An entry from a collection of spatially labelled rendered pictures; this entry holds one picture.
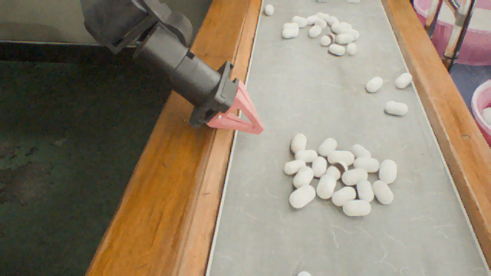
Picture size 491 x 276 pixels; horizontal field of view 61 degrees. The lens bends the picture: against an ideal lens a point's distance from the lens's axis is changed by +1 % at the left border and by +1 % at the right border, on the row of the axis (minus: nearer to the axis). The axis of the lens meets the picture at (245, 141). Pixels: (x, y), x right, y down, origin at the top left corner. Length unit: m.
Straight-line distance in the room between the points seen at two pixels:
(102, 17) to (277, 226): 0.33
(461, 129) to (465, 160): 0.07
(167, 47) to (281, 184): 0.23
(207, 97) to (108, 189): 1.15
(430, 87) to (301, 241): 0.38
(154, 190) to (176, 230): 0.07
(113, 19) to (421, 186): 0.44
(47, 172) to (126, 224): 1.35
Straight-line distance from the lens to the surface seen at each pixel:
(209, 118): 0.58
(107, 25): 0.55
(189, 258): 0.46
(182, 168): 0.55
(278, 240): 0.49
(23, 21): 2.60
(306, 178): 0.54
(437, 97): 0.74
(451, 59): 0.86
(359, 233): 0.52
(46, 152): 1.93
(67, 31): 2.51
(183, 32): 0.61
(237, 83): 0.58
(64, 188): 1.73
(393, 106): 0.71
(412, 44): 0.90
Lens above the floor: 1.13
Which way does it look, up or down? 39 degrees down
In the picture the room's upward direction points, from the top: straight up
